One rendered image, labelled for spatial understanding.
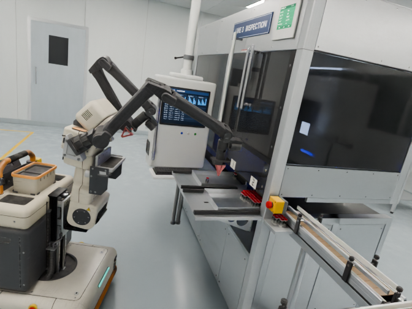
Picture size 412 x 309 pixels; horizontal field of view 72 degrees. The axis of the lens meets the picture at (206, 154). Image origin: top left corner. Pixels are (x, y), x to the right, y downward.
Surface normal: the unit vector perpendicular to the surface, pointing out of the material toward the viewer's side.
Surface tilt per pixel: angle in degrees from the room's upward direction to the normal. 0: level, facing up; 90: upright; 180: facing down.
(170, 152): 90
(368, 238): 90
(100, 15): 90
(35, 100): 90
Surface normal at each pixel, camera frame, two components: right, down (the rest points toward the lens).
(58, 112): 0.29, 0.30
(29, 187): -0.02, 0.30
